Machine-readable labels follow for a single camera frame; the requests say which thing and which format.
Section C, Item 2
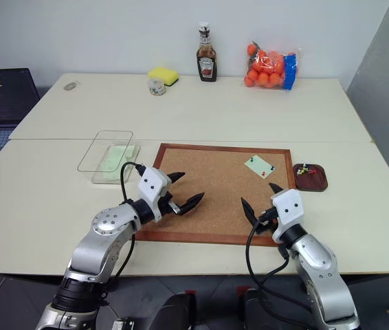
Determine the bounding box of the wood-framed cork board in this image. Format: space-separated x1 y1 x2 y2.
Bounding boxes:
133 143 297 248

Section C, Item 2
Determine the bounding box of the pale green paper note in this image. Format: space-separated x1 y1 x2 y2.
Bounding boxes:
243 154 276 179

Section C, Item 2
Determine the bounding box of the brown tray with pushpins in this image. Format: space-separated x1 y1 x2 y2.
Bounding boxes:
292 163 329 192

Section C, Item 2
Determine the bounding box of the bag of orange balls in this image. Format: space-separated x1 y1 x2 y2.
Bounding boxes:
243 40 302 91

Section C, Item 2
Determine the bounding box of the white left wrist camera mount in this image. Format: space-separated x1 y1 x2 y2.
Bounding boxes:
137 166 170 221

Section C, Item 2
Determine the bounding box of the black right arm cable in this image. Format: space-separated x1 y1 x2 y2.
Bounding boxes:
245 208 291 330

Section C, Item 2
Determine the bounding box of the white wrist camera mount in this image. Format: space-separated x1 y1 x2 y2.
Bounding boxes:
271 188 306 242
137 166 170 221

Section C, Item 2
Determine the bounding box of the clear plastic container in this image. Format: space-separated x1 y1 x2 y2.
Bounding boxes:
76 130 142 186

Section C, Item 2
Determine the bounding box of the dark rounded shape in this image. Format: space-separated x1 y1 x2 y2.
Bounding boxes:
151 290 198 330

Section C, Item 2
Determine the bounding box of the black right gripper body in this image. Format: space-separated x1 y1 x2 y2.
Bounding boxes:
255 205 280 229

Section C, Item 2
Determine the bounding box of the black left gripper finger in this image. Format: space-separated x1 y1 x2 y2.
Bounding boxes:
166 170 186 186
179 192 205 216

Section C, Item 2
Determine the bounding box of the yellow green sponge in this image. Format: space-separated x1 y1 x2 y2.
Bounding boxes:
147 65 179 87

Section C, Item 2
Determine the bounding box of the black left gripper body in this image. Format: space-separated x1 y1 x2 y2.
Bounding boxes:
159 192 186 218

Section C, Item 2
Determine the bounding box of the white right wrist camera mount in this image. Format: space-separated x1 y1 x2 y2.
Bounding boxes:
271 188 306 242

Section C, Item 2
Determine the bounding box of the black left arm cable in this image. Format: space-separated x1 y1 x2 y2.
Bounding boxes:
110 162 146 280

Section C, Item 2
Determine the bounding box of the small clear round jar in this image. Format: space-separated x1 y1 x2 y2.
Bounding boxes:
148 78 166 98

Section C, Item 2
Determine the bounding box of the grey partition panel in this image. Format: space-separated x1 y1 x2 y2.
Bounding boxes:
345 0 389 179

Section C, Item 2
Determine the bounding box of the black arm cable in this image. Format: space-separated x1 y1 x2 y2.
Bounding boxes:
110 162 146 280
245 208 291 330

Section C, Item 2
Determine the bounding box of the brown ketchup bottle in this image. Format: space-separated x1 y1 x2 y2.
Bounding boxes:
196 22 219 83

